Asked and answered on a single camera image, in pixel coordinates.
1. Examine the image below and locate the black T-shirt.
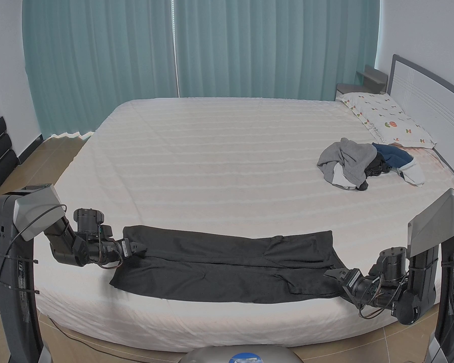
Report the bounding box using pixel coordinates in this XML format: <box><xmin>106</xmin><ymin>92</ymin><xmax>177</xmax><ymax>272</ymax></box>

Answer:
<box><xmin>110</xmin><ymin>225</ymin><xmax>347</xmax><ymax>304</ymax></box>

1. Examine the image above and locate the grey bedside table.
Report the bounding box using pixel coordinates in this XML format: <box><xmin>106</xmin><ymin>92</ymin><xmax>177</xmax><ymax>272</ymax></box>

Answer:
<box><xmin>336</xmin><ymin>65</ymin><xmax>388</xmax><ymax>97</ymax></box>

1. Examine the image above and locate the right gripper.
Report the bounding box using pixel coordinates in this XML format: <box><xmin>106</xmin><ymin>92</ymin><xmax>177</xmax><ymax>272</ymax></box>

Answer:
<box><xmin>323</xmin><ymin>268</ymin><xmax>381</xmax><ymax>305</ymax></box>

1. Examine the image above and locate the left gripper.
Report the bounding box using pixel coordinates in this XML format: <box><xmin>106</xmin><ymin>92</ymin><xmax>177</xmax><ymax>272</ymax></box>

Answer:
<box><xmin>99</xmin><ymin>238</ymin><xmax>149</xmax><ymax>264</ymax></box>

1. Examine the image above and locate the pile of clothes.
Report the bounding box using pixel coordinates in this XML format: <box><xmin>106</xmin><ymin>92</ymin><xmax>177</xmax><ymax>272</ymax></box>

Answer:
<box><xmin>317</xmin><ymin>137</ymin><xmax>425</xmax><ymax>191</ymax></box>

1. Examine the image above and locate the bed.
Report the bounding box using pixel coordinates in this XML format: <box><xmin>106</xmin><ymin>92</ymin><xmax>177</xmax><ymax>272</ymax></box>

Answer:
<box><xmin>34</xmin><ymin>54</ymin><xmax>454</xmax><ymax>354</ymax></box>

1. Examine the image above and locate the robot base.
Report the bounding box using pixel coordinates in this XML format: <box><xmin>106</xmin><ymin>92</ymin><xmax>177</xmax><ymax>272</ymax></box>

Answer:
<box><xmin>182</xmin><ymin>347</ymin><xmax>303</xmax><ymax>363</ymax></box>

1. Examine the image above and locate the black cable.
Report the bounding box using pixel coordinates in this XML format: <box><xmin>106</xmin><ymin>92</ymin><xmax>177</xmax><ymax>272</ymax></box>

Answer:
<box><xmin>47</xmin><ymin>318</ymin><xmax>99</xmax><ymax>354</ymax></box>
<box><xmin>8</xmin><ymin>203</ymin><xmax>67</xmax><ymax>264</ymax></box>

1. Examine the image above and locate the blue-green curtain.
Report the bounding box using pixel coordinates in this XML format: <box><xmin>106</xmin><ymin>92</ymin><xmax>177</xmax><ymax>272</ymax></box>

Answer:
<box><xmin>174</xmin><ymin>0</ymin><xmax>381</xmax><ymax>101</ymax></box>
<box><xmin>23</xmin><ymin>0</ymin><xmax>180</xmax><ymax>137</ymax></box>

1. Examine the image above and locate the white printed pillow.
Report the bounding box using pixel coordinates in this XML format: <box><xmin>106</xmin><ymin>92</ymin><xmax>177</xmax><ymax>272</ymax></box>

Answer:
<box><xmin>336</xmin><ymin>92</ymin><xmax>437</xmax><ymax>149</ymax></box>

